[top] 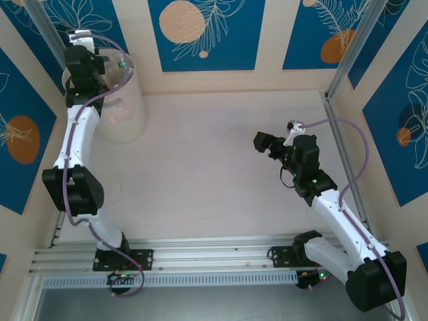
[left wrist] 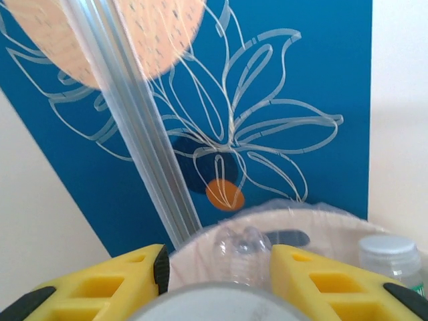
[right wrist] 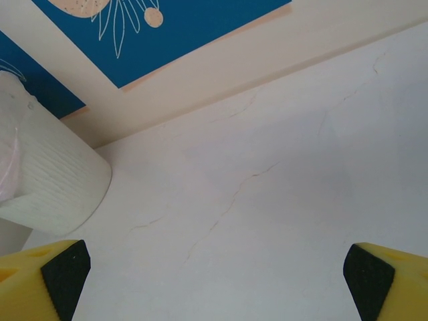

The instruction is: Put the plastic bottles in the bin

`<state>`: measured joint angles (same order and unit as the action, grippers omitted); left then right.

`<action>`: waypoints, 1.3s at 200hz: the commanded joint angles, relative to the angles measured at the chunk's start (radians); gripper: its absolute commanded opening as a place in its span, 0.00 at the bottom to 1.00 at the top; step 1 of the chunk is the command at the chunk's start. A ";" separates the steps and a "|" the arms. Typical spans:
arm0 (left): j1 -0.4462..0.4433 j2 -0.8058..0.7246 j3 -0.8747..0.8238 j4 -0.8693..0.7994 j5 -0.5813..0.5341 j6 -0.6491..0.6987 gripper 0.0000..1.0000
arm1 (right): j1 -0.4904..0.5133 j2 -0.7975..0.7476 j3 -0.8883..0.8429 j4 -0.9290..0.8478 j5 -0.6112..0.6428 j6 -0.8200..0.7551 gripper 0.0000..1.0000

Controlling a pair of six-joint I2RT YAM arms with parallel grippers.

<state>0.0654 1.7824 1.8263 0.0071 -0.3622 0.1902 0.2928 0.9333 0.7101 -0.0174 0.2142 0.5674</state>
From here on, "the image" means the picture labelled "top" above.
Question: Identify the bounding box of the clear bottle green white label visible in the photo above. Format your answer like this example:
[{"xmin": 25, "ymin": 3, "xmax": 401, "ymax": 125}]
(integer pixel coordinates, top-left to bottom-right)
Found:
[{"xmin": 114, "ymin": 52, "xmax": 134, "ymax": 81}]

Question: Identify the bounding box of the white ribbed plastic bin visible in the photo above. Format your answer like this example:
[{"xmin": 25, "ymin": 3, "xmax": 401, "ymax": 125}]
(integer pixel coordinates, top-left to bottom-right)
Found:
[{"xmin": 62, "ymin": 46, "xmax": 148, "ymax": 144}]

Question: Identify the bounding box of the small circuit board with LEDs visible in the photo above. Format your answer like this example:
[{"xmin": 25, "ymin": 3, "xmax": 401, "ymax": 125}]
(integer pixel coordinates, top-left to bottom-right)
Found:
[
  {"xmin": 106, "ymin": 271, "xmax": 138, "ymax": 286},
  {"xmin": 296, "ymin": 270, "xmax": 332, "ymax": 290}
]

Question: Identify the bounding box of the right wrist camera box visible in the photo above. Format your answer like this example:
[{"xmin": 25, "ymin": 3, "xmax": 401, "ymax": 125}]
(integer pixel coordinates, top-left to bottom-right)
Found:
[{"xmin": 286, "ymin": 120, "xmax": 306, "ymax": 148}]

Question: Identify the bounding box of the thin black wire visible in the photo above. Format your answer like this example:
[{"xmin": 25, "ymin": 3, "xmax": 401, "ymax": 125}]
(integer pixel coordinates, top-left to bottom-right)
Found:
[{"xmin": 280, "ymin": 166, "xmax": 297, "ymax": 189}]

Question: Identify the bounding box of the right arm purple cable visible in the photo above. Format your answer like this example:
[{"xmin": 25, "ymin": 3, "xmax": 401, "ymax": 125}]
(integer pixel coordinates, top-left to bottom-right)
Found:
[{"xmin": 300, "ymin": 117, "xmax": 407, "ymax": 321}]

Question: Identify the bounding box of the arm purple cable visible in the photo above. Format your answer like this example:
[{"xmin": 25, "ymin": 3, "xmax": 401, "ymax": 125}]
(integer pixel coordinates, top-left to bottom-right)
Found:
[
  {"xmin": 300, "ymin": 117, "xmax": 407, "ymax": 321},
  {"xmin": 62, "ymin": 33, "xmax": 147, "ymax": 298}
]

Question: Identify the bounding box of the aluminium corner post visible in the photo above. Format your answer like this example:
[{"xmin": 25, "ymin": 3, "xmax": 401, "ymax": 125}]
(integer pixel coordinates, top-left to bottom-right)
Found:
[
  {"xmin": 25, "ymin": 0, "xmax": 73, "ymax": 54},
  {"xmin": 326, "ymin": 0, "xmax": 385, "ymax": 101}
]

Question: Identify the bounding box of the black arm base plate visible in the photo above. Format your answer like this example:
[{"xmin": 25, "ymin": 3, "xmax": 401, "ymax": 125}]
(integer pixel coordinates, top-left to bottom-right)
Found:
[
  {"xmin": 92, "ymin": 249, "xmax": 155, "ymax": 272},
  {"xmin": 268, "ymin": 245, "xmax": 334, "ymax": 268}
]

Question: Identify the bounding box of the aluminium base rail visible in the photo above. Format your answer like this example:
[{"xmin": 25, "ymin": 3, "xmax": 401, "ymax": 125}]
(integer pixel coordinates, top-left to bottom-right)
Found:
[{"xmin": 29, "ymin": 235, "xmax": 392, "ymax": 276}]

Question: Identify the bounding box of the grey slotted cable duct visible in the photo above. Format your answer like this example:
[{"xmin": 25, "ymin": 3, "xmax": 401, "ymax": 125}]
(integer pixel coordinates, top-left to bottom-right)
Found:
[{"xmin": 42, "ymin": 270, "xmax": 299, "ymax": 289}]

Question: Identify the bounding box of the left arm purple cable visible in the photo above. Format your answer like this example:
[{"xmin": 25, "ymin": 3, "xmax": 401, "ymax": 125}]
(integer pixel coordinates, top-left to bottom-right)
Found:
[{"xmin": 62, "ymin": 33, "xmax": 147, "ymax": 298}]

